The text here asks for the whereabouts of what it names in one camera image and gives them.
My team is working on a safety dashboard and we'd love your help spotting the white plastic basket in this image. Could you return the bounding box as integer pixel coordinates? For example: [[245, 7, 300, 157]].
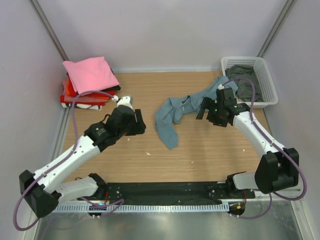
[[221, 56, 279, 109]]

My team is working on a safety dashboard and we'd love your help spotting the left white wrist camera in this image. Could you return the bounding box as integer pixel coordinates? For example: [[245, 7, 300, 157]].
[[111, 95, 133, 110]]

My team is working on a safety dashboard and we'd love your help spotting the white slotted cable duct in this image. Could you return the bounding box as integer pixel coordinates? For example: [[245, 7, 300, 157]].
[[53, 202, 229, 214]]

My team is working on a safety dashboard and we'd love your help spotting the white patterned folded t shirt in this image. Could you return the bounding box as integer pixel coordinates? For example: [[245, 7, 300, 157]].
[[75, 103, 102, 111]]

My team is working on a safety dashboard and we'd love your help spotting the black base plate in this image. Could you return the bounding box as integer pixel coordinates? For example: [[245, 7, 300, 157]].
[[84, 181, 247, 206]]

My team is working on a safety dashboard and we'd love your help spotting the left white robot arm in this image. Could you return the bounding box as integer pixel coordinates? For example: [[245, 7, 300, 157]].
[[19, 105, 146, 218]]

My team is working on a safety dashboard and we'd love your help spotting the pink folded t shirt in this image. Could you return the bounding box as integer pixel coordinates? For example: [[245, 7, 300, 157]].
[[62, 56, 120, 94]]

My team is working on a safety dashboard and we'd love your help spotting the blue-grey t shirt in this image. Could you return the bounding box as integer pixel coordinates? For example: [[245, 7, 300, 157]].
[[154, 76, 238, 150]]

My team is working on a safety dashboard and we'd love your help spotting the dark grey t shirt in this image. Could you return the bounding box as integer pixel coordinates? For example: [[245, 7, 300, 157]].
[[225, 65, 264, 102]]

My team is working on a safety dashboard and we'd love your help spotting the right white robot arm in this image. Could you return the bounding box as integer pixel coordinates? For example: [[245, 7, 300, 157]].
[[196, 88, 299, 198]]

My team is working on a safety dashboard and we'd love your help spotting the black folded t shirt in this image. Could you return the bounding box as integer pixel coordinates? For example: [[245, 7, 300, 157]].
[[101, 69, 121, 92]]

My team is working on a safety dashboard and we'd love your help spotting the light red folded t shirt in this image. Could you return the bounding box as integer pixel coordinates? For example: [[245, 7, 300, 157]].
[[60, 79, 109, 106]]

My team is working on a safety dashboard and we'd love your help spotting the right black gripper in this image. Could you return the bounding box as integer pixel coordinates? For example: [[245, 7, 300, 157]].
[[196, 97, 228, 128]]

